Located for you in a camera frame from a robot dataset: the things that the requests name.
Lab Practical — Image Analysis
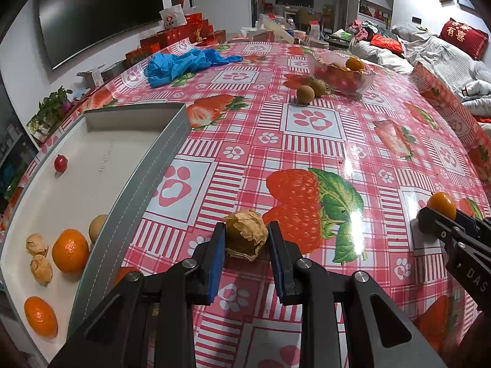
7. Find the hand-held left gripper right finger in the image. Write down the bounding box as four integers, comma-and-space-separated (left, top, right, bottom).
267, 220, 448, 368

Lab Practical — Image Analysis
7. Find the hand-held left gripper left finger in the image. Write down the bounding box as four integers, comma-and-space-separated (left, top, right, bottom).
49, 221, 227, 368

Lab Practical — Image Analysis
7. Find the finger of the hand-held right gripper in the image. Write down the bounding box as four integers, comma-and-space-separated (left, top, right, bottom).
454, 211, 491, 239
417, 207, 462, 251

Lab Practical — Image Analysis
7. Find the brown walnut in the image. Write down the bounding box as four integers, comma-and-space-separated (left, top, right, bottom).
25, 234, 49, 257
30, 255, 53, 286
223, 209, 269, 261

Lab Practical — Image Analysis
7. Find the grey rectangular tray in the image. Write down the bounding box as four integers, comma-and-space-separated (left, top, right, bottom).
0, 103, 192, 365

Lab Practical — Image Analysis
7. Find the grey white bedding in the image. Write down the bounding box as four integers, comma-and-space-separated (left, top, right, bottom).
351, 23, 491, 123

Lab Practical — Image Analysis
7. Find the heap of cherry tomatoes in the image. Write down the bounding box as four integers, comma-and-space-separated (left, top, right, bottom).
316, 63, 366, 93

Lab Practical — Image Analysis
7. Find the clear glass bowl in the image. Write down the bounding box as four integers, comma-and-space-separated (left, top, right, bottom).
307, 52, 377, 96

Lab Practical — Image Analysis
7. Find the red embroidered pillow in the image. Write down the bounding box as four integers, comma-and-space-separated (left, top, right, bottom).
438, 18, 489, 61

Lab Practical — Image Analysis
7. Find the red garment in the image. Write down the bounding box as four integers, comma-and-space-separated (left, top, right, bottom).
370, 34, 405, 55

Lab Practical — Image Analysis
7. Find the pile of blue nitrile gloves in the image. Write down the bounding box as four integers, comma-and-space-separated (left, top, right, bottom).
145, 48, 243, 88

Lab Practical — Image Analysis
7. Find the green potted plant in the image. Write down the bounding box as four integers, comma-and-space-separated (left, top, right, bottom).
26, 86, 74, 143

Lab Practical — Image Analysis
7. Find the small white cardboard box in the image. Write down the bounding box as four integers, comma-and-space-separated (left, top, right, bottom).
76, 65, 107, 87

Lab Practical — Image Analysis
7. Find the row of red gift boxes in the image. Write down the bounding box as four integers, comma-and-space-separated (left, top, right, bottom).
125, 13, 228, 70

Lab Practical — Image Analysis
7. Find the clear plastic bag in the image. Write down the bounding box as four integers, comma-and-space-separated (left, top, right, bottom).
255, 13, 295, 43

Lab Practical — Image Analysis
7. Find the wooden chair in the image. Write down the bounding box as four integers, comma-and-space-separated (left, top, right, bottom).
297, 8, 323, 31

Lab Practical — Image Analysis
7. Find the white bag with red logo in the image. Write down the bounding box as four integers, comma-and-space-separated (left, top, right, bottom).
159, 5, 188, 31

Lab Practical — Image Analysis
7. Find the wide wall painting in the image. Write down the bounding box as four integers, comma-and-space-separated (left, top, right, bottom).
358, 0, 392, 24

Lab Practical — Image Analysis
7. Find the black wall television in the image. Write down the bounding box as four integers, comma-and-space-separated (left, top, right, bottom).
36, 0, 172, 71

